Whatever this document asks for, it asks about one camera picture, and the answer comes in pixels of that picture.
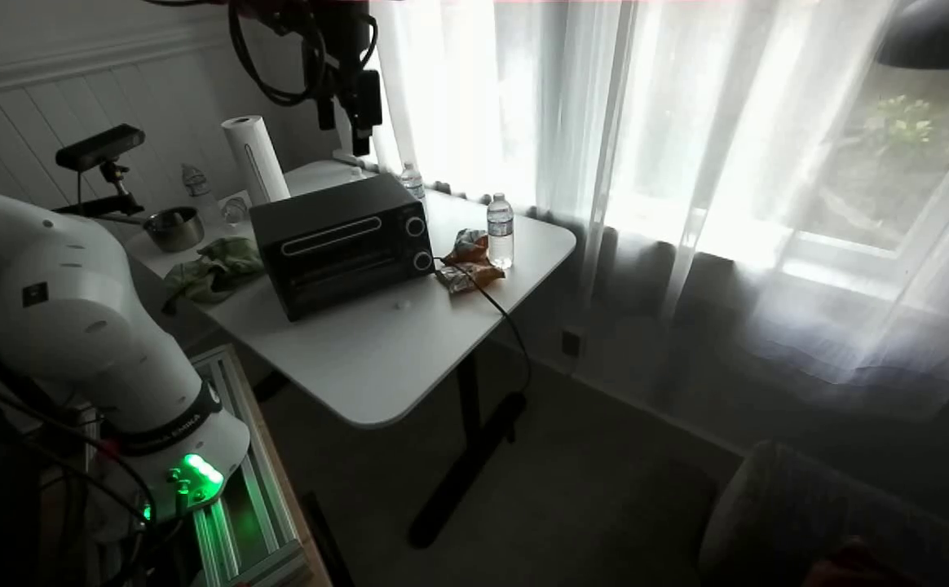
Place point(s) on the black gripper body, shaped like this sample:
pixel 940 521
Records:
pixel 341 70

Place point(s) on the black mini oven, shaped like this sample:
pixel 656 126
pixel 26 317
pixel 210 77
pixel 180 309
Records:
pixel 341 244

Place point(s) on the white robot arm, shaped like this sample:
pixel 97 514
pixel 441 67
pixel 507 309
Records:
pixel 70 311

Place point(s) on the clear water bottle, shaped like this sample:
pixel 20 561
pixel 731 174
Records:
pixel 501 220
pixel 413 180

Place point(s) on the white paper towel roll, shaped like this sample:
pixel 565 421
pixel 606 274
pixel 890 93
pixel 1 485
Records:
pixel 254 159

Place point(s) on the white mug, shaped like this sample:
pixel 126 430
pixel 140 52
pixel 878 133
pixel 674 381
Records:
pixel 237 211

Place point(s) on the metal bowl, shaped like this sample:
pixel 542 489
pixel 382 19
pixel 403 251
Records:
pixel 174 231

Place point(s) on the green cloth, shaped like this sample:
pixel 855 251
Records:
pixel 215 271

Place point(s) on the snack packet pile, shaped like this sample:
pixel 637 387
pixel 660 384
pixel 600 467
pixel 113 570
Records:
pixel 468 262

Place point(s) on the black table leg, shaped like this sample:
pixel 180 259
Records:
pixel 480 443

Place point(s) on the white sheer curtain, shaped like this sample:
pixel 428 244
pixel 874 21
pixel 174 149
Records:
pixel 749 169

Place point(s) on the black lamp shade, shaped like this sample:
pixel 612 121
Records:
pixel 917 38

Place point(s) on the grey armchair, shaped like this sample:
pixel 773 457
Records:
pixel 784 514

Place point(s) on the black camera on stand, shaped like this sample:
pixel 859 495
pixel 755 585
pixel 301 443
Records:
pixel 103 153

